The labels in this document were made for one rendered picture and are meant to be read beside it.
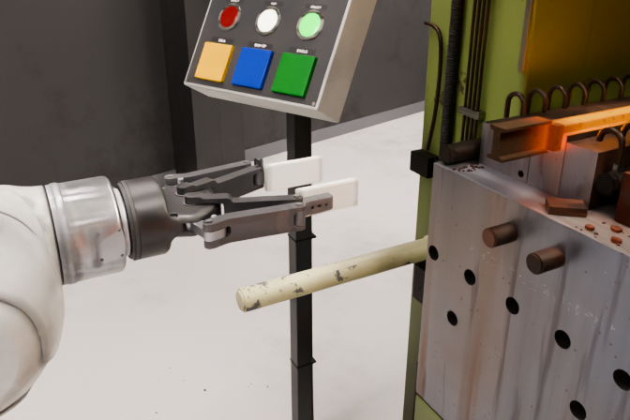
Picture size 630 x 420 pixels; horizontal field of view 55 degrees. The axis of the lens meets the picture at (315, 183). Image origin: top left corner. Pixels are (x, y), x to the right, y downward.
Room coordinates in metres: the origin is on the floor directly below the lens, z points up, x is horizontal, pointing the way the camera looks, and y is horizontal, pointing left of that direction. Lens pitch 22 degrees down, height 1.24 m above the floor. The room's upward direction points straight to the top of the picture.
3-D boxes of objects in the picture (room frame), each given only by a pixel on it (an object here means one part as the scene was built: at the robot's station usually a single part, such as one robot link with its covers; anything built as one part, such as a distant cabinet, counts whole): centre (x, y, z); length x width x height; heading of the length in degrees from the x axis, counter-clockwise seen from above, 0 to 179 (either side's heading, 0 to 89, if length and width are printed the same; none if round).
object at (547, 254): (0.65, -0.28, 0.87); 0.04 x 0.03 x 0.03; 118
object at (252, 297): (1.05, -0.06, 0.62); 0.44 x 0.05 x 0.05; 118
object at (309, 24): (1.12, 0.01, 1.09); 0.05 x 0.03 x 0.04; 28
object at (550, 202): (0.70, -0.32, 0.92); 0.04 x 0.03 x 0.01; 78
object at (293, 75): (1.08, 0.04, 1.01); 0.07 x 0.05 x 0.07; 53
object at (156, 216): (0.52, 0.14, 0.99); 0.09 x 0.08 x 0.07; 118
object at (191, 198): (0.53, 0.07, 0.99); 0.11 x 0.01 x 0.04; 97
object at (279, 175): (0.63, 0.02, 0.99); 0.07 x 0.01 x 0.03; 118
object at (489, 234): (0.72, -0.25, 0.87); 0.04 x 0.03 x 0.03; 118
